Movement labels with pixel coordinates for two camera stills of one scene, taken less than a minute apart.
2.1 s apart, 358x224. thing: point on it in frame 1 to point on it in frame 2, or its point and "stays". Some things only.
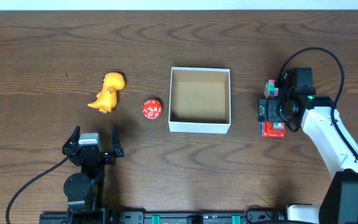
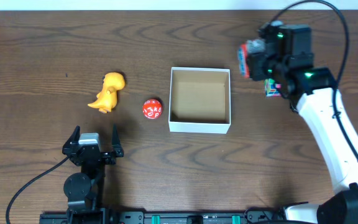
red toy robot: (268, 129) to (251, 46)
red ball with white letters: (151, 109) stays
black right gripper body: (262, 111) to (254, 65)
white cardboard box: (199, 101) stays
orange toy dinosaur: (106, 99) stays
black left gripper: (91, 154) stays
